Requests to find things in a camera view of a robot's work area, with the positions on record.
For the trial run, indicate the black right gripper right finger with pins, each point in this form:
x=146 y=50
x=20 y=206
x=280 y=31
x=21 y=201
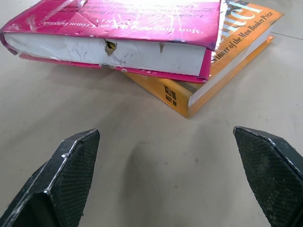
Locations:
x=272 y=170

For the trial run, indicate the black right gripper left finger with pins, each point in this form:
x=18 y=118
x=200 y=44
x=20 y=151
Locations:
x=59 y=179

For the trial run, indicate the orange hardcover book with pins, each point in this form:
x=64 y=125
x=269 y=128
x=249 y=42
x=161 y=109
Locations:
x=227 y=68

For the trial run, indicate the pink hardcover book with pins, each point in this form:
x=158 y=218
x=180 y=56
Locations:
x=118 y=33

